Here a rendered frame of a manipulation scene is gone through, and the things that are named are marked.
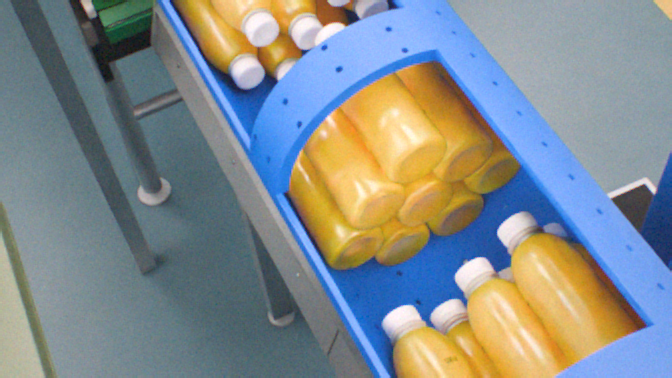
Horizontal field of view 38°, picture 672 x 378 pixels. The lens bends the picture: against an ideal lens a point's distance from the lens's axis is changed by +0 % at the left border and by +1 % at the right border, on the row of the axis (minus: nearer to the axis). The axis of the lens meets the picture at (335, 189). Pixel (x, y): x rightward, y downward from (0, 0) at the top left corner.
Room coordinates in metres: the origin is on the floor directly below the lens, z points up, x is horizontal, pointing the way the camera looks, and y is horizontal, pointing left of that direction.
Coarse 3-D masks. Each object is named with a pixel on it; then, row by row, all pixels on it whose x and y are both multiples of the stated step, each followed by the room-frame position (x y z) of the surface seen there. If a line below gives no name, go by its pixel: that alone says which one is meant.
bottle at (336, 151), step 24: (336, 120) 0.64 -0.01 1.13; (312, 144) 0.62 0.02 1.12; (336, 144) 0.60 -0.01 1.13; (360, 144) 0.60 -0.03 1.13; (336, 168) 0.58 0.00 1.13; (360, 168) 0.57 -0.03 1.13; (336, 192) 0.56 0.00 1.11; (360, 192) 0.54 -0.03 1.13; (384, 192) 0.54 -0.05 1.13; (360, 216) 0.53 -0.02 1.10; (384, 216) 0.54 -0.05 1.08
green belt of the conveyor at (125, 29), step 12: (96, 0) 1.10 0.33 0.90; (120, 0) 1.10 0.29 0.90; (132, 0) 1.09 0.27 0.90; (144, 0) 1.09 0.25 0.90; (96, 12) 1.08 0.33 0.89; (108, 12) 1.08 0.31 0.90; (120, 12) 1.08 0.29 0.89; (132, 12) 1.08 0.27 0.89; (108, 24) 1.06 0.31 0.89; (120, 24) 1.06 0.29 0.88; (132, 24) 1.07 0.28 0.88; (144, 24) 1.07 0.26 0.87; (108, 36) 1.05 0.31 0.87; (120, 36) 1.06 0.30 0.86
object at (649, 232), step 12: (660, 180) 0.75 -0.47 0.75; (660, 192) 0.73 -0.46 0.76; (660, 204) 0.71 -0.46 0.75; (648, 216) 0.74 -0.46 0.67; (660, 216) 0.70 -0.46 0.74; (648, 228) 0.72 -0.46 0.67; (660, 228) 0.69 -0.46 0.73; (648, 240) 0.71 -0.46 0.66; (660, 240) 0.68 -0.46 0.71; (660, 252) 0.67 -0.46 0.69
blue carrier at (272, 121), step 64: (320, 64) 0.64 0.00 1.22; (384, 64) 0.62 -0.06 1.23; (448, 64) 0.62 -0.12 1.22; (256, 128) 0.63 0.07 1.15; (512, 128) 0.53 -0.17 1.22; (512, 192) 0.59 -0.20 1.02; (576, 192) 0.46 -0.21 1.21; (320, 256) 0.53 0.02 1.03; (448, 256) 0.55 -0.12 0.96; (640, 256) 0.39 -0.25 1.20
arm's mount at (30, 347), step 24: (0, 216) 0.63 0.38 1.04; (0, 240) 0.58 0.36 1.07; (0, 264) 0.55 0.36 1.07; (0, 288) 0.52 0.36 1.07; (24, 288) 0.54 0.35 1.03; (0, 312) 0.49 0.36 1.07; (24, 312) 0.49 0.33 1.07; (0, 336) 0.46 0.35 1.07; (24, 336) 0.46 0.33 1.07; (0, 360) 0.44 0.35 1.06; (24, 360) 0.43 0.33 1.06; (48, 360) 0.45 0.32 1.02
